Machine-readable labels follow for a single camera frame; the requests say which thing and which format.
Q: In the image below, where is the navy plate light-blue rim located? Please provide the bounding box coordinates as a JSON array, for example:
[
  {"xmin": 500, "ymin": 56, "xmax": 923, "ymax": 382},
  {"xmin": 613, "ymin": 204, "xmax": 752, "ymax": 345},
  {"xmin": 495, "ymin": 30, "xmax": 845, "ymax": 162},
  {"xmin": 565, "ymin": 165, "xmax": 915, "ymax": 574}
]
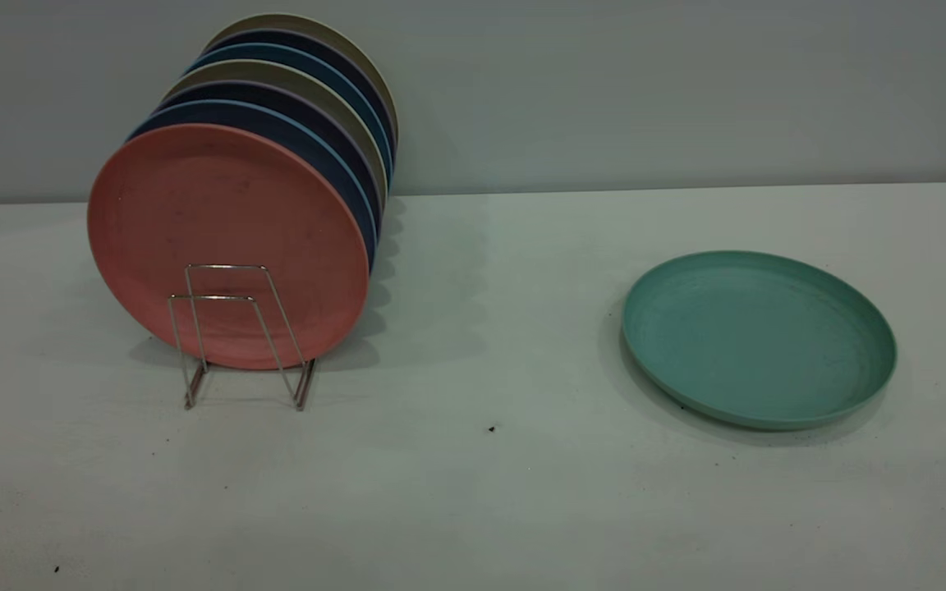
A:
[{"xmin": 126, "ymin": 99, "xmax": 381, "ymax": 273}]

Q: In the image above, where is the beige round plate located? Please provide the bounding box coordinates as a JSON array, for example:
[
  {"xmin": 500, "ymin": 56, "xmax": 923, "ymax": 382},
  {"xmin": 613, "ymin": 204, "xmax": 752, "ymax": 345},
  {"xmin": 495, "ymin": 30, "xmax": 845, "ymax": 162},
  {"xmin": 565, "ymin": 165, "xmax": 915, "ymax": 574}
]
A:
[
  {"xmin": 163, "ymin": 59, "xmax": 392, "ymax": 198},
  {"xmin": 204, "ymin": 13, "xmax": 400, "ymax": 140}
]

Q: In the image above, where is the metal wire plate rack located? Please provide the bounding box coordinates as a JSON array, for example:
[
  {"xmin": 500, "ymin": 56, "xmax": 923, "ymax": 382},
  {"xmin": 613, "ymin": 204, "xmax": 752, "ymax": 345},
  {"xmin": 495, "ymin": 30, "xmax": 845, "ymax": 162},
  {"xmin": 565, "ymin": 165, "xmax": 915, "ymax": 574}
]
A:
[{"xmin": 166, "ymin": 263, "xmax": 318, "ymax": 411}]

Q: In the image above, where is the teal blue round plate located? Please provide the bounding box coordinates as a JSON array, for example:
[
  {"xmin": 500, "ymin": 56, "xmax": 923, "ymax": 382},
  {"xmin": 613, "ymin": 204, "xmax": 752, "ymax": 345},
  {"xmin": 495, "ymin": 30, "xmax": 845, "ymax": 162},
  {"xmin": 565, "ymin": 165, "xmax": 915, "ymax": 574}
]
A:
[{"xmin": 186, "ymin": 43, "xmax": 396, "ymax": 183}]

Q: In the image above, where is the pink round plate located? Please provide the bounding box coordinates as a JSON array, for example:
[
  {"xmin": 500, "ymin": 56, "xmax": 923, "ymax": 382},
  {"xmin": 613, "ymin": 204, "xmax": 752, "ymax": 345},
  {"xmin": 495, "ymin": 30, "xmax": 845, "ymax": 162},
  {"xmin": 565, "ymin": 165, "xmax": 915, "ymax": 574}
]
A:
[{"xmin": 87, "ymin": 123, "xmax": 371, "ymax": 370}]

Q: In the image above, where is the green round plate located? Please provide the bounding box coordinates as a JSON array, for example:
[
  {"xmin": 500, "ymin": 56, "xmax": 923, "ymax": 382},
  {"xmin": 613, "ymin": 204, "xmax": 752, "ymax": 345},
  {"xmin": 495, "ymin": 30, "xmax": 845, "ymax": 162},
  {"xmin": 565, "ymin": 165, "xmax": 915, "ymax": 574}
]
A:
[{"xmin": 621, "ymin": 250, "xmax": 898, "ymax": 431}]

